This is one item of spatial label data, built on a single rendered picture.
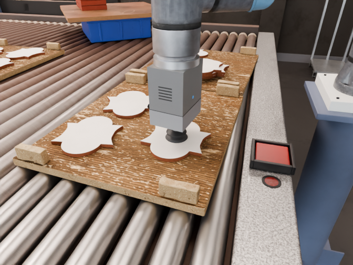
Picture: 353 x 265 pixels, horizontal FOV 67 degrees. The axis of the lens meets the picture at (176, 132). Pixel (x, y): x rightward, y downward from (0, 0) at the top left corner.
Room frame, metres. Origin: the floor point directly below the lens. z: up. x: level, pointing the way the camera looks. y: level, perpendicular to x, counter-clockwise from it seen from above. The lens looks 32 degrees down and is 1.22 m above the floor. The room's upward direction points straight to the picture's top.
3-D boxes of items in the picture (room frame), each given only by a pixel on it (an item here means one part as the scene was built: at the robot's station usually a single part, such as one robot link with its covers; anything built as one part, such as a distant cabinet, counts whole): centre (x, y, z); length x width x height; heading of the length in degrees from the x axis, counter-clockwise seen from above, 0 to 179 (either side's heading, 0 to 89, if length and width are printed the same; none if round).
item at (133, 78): (0.74, 0.12, 0.95); 0.06 x 0.02 x 0.03; 71
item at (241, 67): (0.91, -0.08, 0.93); 0.41 x 0.35 x 0.02; 159
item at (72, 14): (1.54, 0.34, 1.03); 0.50 x 0.50 x 0.02; 24
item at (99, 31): (1.48, 0.32, 0.97); 0.31 x 0.31 x 0.10; 24
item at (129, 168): (0.51, 0.06, 0.93); 0.41 x 0.35 x 0.02; 161
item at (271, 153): (0.40, -0.18, 0.92); 0.06 x 0.06 x 0.01; 74
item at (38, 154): (0.37, 0.25, 0.95); 0.06 x 0.02 x 0.03; 71
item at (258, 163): (0.40, -0.18, 0.92); 0.08 x 0.08 x 0.02; 74
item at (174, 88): (0.44, 0.01, 1.04); 0.10 x 0.09 x 0.16; 65
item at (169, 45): (0.43, 0.00, 1.12); 0.08 x 0.08 x 0.05
